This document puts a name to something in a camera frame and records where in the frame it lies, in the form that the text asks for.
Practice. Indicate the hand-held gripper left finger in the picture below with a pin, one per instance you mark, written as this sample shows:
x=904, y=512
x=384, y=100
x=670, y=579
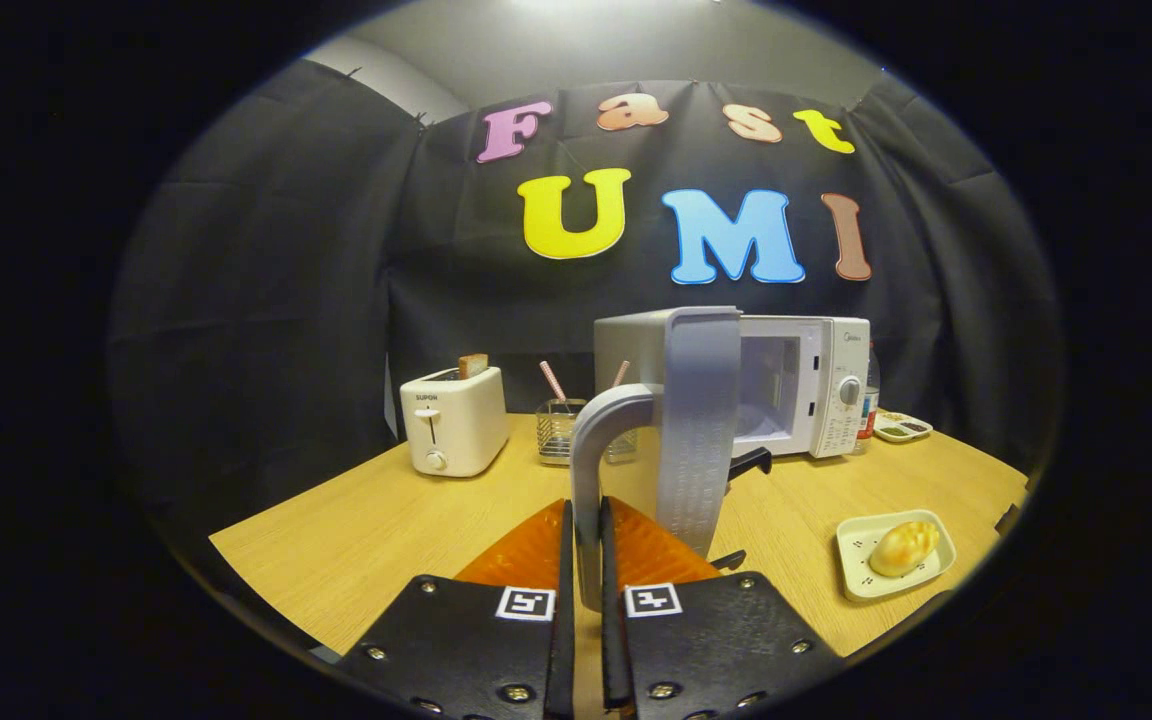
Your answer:
x=566, y=560

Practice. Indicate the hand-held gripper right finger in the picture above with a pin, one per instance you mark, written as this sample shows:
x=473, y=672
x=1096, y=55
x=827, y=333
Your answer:
x=608, y=560

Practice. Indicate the white microwave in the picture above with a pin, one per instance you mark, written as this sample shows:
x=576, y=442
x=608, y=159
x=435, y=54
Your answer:
x=701, y=420

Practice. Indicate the golden bread bun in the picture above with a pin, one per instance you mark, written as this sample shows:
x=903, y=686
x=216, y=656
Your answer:
x=903, y=548

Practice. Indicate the cream toaster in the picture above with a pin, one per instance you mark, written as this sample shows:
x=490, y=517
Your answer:
x=456, y=430

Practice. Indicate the pink striped straw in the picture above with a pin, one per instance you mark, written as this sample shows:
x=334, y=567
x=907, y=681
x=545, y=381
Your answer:
x=621, y=373
x=553, y=382

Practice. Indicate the toast slice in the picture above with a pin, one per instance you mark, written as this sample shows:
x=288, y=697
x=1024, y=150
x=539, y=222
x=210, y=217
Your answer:
x=473, y=366

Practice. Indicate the small white square plate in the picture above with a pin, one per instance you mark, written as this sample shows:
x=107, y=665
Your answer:
x=861, y=575

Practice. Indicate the clear bottle red label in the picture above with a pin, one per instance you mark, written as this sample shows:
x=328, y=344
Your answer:
x=871, y=400

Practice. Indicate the white divided bean tray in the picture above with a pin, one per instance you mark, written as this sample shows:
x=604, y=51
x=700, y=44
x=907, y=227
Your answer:
x=902, y=427

